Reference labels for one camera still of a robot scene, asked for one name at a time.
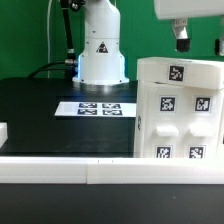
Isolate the white thin cable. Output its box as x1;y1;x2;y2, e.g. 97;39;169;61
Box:
46;0;54;79

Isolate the white U-shaped obstacle fence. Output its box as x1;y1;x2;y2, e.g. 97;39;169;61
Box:
0;122;224;185

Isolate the black cable conduit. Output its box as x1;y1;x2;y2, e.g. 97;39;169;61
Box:
27;0;83;80

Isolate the white cabinet body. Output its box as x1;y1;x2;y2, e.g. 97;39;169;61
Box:
134;81;224;159

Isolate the white cabinet top box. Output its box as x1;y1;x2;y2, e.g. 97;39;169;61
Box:
137;57;224;90

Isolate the white marker base plate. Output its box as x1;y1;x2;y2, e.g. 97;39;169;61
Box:
55;102;136;118

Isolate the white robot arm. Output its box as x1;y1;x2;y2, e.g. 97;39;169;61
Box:
59;0;224;88

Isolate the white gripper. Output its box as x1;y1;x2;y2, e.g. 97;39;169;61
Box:
154;0;224;56

